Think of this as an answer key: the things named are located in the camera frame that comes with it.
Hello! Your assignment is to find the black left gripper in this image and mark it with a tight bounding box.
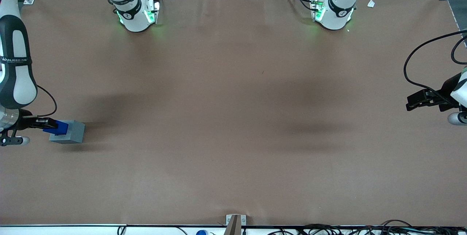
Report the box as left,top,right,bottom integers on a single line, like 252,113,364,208
406,73,462,112

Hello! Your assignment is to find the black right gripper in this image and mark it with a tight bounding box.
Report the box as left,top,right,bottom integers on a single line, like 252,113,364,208
16,109,57,131

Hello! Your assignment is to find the blue plastic part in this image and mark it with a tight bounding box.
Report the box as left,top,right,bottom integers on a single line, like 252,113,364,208
43,120,69,136

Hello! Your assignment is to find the gray square base block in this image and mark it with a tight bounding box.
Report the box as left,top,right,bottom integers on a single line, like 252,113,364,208
49,120,86,145

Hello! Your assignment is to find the brown table mat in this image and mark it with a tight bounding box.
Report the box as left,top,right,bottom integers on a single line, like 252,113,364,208
0,0,467,227

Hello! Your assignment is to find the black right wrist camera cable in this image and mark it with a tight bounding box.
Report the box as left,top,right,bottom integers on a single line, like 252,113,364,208
36,85,58,118

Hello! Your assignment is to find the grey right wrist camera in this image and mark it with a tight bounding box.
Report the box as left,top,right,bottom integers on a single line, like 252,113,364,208
0,135,31,147

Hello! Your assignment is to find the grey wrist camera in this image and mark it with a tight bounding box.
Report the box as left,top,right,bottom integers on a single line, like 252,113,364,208
0,135,31,147
448,112,467,126

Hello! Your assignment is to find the long black left wrist cable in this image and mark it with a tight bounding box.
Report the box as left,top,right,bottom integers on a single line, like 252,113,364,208
403,30,467,99

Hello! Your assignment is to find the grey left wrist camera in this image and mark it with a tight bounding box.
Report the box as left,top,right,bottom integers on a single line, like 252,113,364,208
448,112,467,126

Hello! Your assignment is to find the short black looped cable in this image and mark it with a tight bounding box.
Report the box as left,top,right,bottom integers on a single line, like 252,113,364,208
451,36,467,65

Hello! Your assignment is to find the black cable bundle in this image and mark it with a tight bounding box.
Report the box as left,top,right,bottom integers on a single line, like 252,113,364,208
266,219,467,235

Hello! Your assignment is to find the metal bracket with brown post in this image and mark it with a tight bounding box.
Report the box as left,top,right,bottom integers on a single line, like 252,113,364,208
225,214,247,235

